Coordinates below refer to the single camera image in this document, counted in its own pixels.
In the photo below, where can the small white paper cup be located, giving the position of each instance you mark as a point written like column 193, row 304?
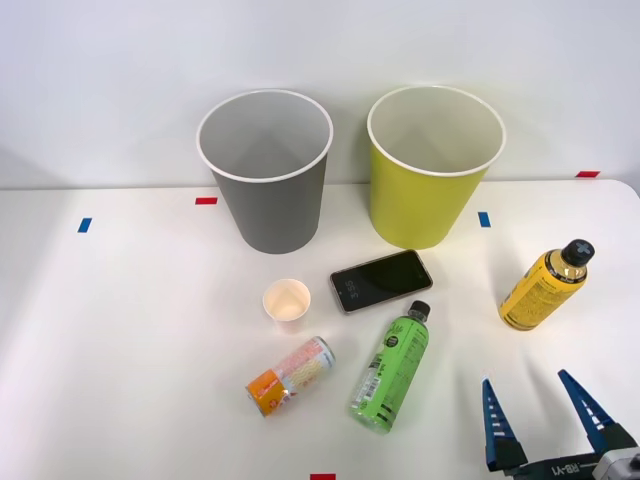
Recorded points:
column 287, row 300

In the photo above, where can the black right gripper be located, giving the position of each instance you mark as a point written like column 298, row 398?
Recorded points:
column 555, row 471

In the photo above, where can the green label plastic bottle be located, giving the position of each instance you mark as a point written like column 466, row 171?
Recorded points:
column 395, row 365

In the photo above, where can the yellow label plastic bottle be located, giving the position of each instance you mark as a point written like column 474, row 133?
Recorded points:
column 540, row 295

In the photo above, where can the orange and white drink can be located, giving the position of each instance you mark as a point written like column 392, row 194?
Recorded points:
column 295, row 375

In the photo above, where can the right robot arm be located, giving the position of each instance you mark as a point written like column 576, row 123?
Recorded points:
column 620, row 466

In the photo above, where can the yellow-green plastic waste bin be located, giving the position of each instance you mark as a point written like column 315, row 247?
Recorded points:
column 415, row 205

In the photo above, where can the black smartphone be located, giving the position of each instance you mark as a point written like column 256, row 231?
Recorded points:
column 380, row 281

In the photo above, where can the grey plastic waste bin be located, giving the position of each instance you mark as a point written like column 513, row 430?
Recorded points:
column 272, row 215

